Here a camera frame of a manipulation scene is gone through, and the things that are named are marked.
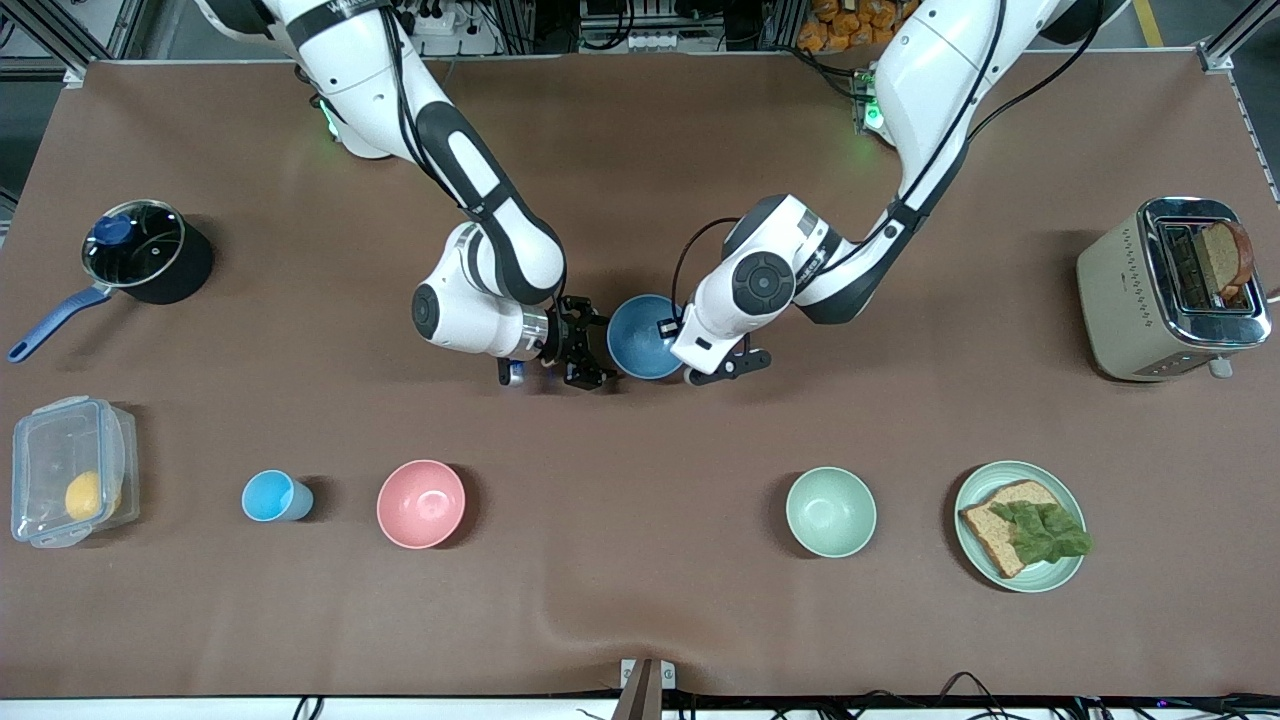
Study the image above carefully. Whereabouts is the blue bowl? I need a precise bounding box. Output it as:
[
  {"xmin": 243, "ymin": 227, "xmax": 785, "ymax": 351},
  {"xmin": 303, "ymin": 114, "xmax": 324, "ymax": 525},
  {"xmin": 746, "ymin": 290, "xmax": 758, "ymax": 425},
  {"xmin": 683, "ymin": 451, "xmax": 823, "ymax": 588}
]
[{"xmin": 607, "ymin": 294, "xmax": 691, "ymax": 381}]

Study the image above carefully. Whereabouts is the pink bowl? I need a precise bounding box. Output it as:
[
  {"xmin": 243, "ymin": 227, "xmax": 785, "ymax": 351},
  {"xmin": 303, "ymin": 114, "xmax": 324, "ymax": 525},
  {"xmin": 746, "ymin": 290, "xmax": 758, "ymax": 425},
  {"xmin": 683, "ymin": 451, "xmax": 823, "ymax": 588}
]
[{"xmin": 377, "ymin": 460, "xmax": 467, "ymax": 550}]

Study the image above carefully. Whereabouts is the pale green bowl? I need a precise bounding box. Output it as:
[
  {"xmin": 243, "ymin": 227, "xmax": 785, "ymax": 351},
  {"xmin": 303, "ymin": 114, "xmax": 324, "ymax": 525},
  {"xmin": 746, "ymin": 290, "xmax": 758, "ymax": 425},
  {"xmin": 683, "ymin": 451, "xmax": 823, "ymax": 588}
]
[{"xmin": 786, "ymin": 467, "xmax": 877, "ymax": 558}]

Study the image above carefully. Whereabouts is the long white power strip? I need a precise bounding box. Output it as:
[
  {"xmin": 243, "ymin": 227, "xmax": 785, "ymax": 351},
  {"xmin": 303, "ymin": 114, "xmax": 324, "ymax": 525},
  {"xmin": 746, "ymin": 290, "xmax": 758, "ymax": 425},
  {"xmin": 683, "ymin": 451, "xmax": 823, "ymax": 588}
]
[{"xmin": 580, "ymin": 28, "xmax": 723, "ymax": 54}]

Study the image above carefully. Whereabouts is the light blue cup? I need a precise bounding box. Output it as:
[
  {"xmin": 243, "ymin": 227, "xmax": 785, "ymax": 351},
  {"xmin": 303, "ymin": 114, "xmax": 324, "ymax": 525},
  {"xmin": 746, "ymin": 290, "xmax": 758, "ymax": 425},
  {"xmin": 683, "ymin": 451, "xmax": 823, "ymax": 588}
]
[{"xmin": 242, "ymin": 470, "xmax": 314, "ymax": 523}]

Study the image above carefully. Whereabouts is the bag of orange snacks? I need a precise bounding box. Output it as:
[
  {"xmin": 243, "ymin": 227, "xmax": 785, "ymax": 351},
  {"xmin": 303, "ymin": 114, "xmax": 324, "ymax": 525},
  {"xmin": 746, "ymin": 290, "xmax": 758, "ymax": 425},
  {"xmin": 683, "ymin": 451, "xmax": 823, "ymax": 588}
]
[{"xmin": 798, "ymin": 0, "xmax": 909, "ymax": 53}]

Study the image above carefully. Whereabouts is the brown bread slice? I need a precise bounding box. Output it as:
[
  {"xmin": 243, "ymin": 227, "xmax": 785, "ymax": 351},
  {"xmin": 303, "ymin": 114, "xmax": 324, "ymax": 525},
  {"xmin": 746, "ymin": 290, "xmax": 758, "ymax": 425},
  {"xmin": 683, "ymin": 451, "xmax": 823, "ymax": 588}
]
[{"xmin": 959, "ymin": 480, "xmax": 1063, "ymax": 579}]

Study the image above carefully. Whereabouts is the glass lid blue knob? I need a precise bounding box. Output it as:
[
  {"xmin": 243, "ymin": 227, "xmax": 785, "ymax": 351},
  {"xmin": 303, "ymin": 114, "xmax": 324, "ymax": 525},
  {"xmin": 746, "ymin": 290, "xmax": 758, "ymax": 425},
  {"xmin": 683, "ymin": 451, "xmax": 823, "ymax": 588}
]
[{"xmin": 82, "ymin": 200, "xmax": 187, "ymax": 289}]

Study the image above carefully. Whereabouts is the green lettuce leaf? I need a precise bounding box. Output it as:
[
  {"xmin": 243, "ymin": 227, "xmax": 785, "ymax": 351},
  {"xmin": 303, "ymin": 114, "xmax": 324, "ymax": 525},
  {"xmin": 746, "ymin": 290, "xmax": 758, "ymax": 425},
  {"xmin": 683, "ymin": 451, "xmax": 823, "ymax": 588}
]
[{"xmin": 990, "ymin": 500, "xmax": 1093, "ymax": 566}]

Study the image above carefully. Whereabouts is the pale green plate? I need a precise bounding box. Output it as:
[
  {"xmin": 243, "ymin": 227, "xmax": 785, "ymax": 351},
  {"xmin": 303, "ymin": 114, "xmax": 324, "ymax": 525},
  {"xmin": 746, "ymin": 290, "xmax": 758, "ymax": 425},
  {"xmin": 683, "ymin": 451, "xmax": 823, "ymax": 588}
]
[{"xmin": 954, "ymin": 460, "xmax": 1087, "ymax": 593}]

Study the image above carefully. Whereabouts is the beige chrome toaster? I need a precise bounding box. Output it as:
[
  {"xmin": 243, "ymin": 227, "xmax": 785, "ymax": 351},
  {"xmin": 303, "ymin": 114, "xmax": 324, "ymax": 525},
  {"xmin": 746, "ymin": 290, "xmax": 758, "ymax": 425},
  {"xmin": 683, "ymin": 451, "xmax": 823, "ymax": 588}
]
[{"xmin": 1077, "ymin": 196, "xmax": 1273, "ymax": 383}]

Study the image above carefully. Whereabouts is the yellow lemon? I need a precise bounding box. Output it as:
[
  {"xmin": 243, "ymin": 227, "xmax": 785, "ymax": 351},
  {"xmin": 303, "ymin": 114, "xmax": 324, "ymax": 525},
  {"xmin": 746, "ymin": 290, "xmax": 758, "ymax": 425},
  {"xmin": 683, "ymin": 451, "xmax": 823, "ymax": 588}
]
[{"xmin": 65, "ymin": 471, "xmax": 108, "ymax": 522}]

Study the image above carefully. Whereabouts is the clear plastic lidded container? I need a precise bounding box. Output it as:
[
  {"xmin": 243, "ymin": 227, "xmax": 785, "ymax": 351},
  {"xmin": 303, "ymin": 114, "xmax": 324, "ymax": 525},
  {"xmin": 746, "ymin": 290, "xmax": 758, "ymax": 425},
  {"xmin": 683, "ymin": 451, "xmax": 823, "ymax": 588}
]
[{"xmin": 11, "ymin": 396, "xmax": 140, "ymax": 549}]

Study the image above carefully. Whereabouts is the toasted bread slice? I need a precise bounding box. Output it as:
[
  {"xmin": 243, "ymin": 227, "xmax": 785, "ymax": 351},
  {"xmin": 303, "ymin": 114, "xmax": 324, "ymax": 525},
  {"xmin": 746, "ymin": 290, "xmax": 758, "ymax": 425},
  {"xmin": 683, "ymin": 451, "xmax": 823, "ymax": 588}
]
[{"xmin": 1198, "ymin": 220, "xmax": 1255, "ymax": 303}]

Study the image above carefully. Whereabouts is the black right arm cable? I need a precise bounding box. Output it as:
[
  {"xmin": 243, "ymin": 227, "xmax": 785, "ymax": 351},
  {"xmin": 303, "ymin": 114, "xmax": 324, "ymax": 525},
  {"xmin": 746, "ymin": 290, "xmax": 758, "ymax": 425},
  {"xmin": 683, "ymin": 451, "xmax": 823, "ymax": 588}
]
[{"xmin": 378, "ymin": 0, "xmax": 473, "ymax": 213}]

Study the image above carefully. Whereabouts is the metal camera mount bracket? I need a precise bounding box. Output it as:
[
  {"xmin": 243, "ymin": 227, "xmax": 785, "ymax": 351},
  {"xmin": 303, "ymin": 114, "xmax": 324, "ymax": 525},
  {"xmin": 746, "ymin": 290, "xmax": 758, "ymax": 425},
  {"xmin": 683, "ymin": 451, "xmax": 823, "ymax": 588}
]
[{"xmin": 620, "ymin": 658, "xmax": 676, "ymax": 720}]

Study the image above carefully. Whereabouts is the black pot blue handle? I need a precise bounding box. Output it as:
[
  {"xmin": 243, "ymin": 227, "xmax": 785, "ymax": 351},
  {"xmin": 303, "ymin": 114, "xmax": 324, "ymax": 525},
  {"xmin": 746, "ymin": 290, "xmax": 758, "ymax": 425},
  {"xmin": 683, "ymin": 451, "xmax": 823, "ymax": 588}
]
[{"xmin": 8, "ymin": 198, "xmax": 216, "ymax": 364}]

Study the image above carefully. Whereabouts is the black looped floor cable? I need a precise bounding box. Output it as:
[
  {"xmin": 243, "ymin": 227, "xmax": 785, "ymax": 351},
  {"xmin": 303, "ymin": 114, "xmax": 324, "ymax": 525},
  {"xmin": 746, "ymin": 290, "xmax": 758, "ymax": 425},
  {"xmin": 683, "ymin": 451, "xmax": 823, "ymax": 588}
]
[{"xmin": 935, "ymin": 671, "xmax": 1013, "ymax": 720}]

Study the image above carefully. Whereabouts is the aluminium frame profile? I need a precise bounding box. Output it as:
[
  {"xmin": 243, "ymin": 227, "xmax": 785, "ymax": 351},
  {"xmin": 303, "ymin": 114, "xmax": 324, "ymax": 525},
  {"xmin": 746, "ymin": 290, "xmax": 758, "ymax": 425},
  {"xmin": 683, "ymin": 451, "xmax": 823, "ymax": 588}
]
[
  {"xmin": 0, "ymin": 0, "xmax": 113, "ymax": 91},
  {"xmin": 1198, "ymin": 0, "xmax": 1280, "ymax": 75}
]

